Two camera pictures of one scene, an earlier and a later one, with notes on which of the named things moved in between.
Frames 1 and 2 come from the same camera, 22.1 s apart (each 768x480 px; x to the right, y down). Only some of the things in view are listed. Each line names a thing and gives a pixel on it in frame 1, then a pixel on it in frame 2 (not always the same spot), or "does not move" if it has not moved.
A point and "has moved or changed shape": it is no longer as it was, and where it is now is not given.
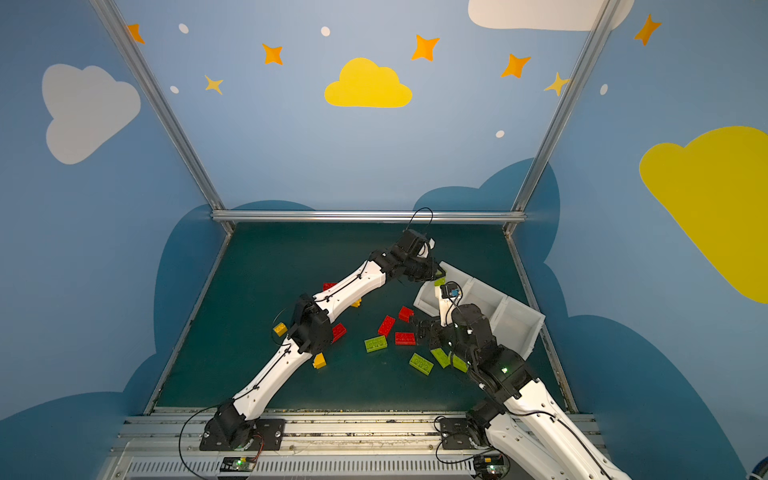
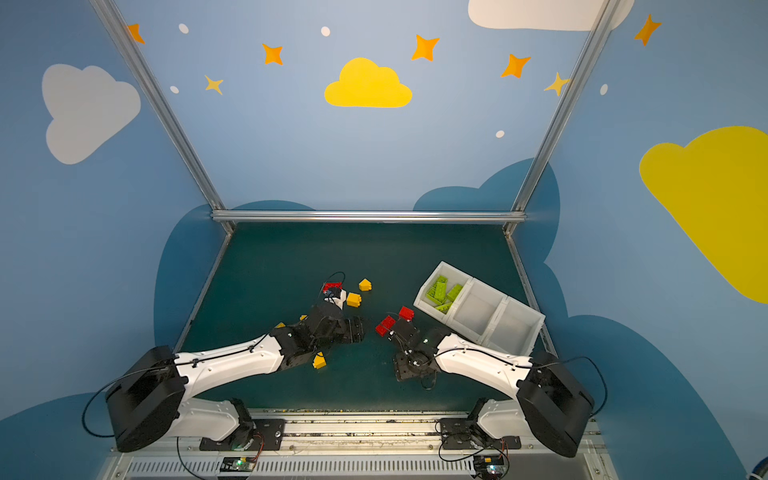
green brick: [459, 364] has moved or changed shape
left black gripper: [417, 270] -> [345, 327]
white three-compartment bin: [514, 325] does not move
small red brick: [405, 314] does not move
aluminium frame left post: [165, 111] does not move
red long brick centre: [386, 326] does not move
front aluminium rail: [316, 447] does not move
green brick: [441, 357] has moved or changed shape
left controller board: [238, 464] does not move
